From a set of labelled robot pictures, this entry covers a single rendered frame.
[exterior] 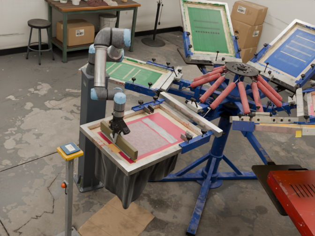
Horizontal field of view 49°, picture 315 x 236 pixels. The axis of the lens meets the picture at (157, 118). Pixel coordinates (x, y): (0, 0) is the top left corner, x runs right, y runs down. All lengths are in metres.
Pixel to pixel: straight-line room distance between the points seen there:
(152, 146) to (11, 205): 1.48
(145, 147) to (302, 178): 1.06
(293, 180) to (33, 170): 2.46
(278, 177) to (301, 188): 0.15
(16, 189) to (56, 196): 0.37
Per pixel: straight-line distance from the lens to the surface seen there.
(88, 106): 2.91
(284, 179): 2.33
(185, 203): 3.49
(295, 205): 2.17
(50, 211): 3.30
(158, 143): 2.53
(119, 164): 2.25
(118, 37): 2.35
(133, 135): 2.58
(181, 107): 2.86
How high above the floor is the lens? 2.44
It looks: 32 degrees down
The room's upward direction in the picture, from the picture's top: 10 degrees clockwise
